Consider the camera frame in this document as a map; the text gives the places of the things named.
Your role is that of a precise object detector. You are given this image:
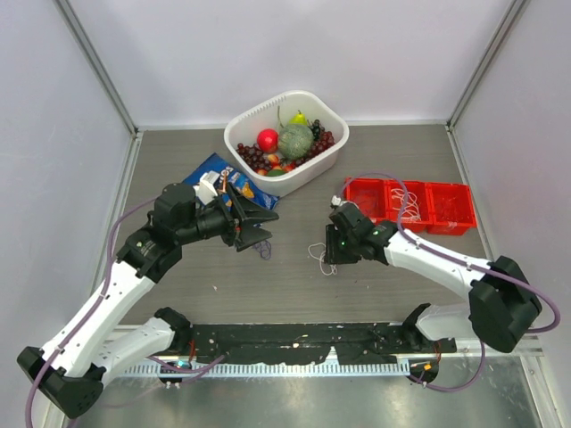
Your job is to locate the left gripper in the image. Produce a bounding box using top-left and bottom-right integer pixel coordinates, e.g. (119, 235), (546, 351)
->
(176, 182), (278, 250)

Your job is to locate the white cable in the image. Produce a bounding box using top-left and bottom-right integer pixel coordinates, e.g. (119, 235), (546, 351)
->
(392, 191), (423, 223)
(307, 243), (338, 276)
(390, 186), (416, 210)

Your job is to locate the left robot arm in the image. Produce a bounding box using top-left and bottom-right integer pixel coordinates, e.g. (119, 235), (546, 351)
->
(17, 183), (279, 427)

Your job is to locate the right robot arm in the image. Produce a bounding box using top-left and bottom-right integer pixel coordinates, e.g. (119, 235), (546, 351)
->
(325, 199), (542, 353)

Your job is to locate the blue Doritos chip bag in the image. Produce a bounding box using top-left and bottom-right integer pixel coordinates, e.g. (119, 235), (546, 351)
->
(183, 153), (278, 210)

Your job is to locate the dark red grape bunch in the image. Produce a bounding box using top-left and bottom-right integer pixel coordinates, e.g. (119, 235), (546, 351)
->
(236, 144), (271, 175)

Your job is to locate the red bin left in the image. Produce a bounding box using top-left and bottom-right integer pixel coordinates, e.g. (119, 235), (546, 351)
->
(343, 177), (389, 223)

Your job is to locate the red bin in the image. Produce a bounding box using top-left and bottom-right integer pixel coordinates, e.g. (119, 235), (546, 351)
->
(385, 180), (432, 233)
(426, 182), (477, 236)
(343, 177), (389, 223)

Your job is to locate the red apple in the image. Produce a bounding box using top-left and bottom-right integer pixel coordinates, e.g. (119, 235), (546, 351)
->
(256, 128), (278, 154)

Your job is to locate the green melon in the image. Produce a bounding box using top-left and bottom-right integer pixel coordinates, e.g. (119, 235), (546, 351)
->
(278, 125), (313, 160)

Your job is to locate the red bin middle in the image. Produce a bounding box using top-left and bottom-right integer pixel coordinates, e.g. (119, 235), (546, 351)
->
(385, 180), (432, 233)

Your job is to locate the white plastic basket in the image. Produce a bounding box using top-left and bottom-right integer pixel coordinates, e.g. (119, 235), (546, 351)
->
(224, 90), (349, 197)

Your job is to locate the dark grape bunch right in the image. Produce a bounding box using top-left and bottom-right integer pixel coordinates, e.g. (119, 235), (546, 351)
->
(308, 119), (335, 158)

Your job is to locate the yellow green pear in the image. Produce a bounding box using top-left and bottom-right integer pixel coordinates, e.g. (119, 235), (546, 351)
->
(287, 110), (308, 127)

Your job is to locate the red bin right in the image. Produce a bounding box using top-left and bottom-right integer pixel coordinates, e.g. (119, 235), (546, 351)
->
(426, 182), (477, 236)

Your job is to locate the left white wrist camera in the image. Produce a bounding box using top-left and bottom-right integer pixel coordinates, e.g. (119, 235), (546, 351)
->
(194, 171), (222, 206)

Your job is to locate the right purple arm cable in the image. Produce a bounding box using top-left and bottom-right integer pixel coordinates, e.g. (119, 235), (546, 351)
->
(341, 172), (562, 393)

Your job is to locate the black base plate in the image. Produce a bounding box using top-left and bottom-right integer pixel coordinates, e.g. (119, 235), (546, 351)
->
(153, 320), (459, 365)

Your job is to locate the white slotted cable duct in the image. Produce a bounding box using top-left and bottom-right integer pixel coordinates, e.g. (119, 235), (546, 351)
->
(121, 358), (410, 379)

